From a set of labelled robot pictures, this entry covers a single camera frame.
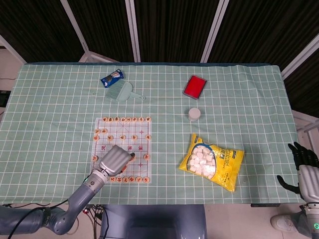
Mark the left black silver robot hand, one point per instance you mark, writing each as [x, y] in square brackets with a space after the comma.
[114, 160]

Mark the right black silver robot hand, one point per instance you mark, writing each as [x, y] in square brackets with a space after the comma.
[310, 179]

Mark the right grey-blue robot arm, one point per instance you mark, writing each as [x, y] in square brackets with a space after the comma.
[311, 221]

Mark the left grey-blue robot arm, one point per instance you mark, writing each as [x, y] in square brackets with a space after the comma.
[82, 193]

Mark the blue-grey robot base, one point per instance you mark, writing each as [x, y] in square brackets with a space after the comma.
[154, 221]

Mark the clear plastic chessboard sheet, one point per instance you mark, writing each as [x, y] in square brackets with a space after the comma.
[147, 169]

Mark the white shoe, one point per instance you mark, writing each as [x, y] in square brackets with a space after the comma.
[281, 222]

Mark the white metal rack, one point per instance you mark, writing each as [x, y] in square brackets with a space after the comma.
[307, 125]

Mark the small red plug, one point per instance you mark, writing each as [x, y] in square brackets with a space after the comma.
[86, 210]

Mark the green checked tablecloth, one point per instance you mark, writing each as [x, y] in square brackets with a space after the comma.
[62, 99]

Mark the blue snack packet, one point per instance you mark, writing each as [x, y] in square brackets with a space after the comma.
[112, 78]

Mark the yellow marshmallow bag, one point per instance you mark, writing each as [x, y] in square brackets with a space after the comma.
[219, 171]

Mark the small white round jar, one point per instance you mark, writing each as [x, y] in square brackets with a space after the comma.
[194, 114]

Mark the red ink pad box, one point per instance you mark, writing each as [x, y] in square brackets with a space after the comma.
[195, 86]

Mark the black box on floor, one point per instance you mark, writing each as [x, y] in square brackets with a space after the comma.
[4, 98]

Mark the dark folding screen panel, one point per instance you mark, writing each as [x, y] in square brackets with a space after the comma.
[261, 30]
[37, 25]
[104, 25]
[174, 25]

